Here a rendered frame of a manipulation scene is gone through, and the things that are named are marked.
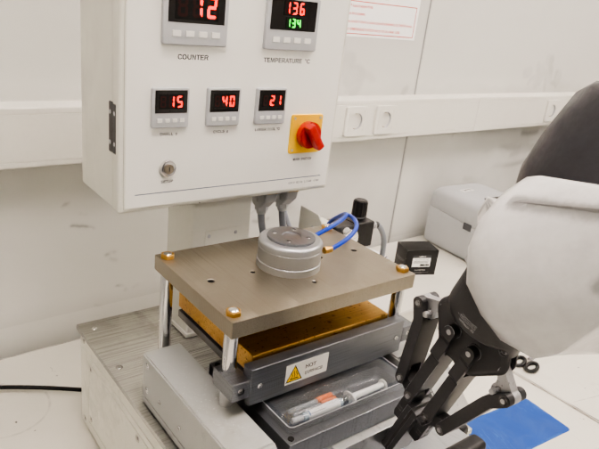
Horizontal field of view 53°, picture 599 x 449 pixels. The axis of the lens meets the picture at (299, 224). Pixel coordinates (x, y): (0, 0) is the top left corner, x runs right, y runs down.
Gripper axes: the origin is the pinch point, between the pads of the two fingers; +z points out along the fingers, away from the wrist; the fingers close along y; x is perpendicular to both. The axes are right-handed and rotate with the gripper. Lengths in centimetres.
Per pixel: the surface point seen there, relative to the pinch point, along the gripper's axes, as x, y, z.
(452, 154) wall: 101, -76, 27
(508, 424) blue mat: 46, -3, 30
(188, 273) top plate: -12.9, -26.0, 0.4
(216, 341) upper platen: -10.6, -20.2, 6.6
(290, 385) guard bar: -6.5, -10.8, 4.5
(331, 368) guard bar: -0.6, -11.0, 4.3
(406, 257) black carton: 65, -50, 38
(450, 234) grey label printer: 88, -55, 38
